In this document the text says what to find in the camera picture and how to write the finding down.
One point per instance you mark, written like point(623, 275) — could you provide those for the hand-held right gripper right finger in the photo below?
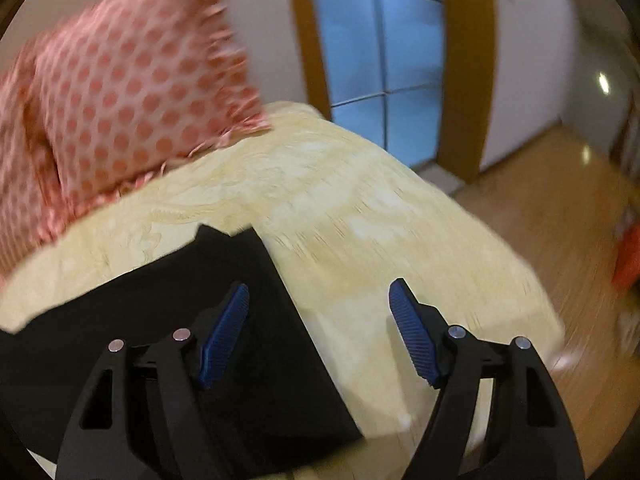
point(414, 334)

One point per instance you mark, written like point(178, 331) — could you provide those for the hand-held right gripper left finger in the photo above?
point(224, 334)

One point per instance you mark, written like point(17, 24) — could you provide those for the black pants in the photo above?
point(280, 310)

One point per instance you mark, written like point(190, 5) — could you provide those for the yellow patterned bedspread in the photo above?
point(380, 240)

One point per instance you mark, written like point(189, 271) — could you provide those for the orange object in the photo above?
point(629, 255)

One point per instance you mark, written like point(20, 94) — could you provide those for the small pink polka dot pillow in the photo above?
point(22, 180)

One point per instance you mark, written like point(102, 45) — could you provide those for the large pink polka dot pillow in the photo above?
point(135, 85)

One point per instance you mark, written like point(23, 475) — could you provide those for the wooden frame glass door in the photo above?
point(385, 40)

